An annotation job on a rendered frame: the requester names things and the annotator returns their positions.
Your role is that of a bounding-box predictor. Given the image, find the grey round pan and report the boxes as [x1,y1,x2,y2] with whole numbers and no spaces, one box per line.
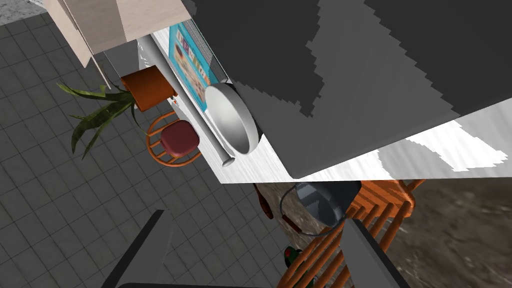
[203,79,264,156]

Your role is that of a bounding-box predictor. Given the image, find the green plant in orange pot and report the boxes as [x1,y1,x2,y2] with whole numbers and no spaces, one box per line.
[55,65,179,161]

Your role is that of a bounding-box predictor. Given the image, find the grey bar handle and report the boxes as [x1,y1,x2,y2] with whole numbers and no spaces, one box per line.
[139,33,237,168]

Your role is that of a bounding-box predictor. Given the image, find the wooden chair with red seat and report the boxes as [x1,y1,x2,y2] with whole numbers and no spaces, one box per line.
[145,109,203,168]

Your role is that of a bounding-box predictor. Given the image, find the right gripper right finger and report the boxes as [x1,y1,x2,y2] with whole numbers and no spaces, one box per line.
[341,218,411,288]

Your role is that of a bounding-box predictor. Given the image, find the teal picture poster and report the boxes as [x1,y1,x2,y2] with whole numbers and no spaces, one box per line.
[168,21,220,113]

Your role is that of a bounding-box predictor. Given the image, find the pale wooden cupboard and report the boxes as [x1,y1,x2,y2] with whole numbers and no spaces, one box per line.
[43,0,193,69]

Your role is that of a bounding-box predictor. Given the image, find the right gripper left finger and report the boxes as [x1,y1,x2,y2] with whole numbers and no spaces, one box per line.
[101,209,174,288]

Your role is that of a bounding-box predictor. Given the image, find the silver and grey appliance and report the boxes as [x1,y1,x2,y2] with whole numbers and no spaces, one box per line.
[137,0,512,185]

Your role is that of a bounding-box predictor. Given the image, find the orange wooden chair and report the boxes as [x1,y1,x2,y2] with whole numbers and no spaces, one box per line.
[275,179,427,288]

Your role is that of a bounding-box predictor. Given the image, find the green and red small object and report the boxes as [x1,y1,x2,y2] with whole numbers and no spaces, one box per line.
[283,246,306,278]

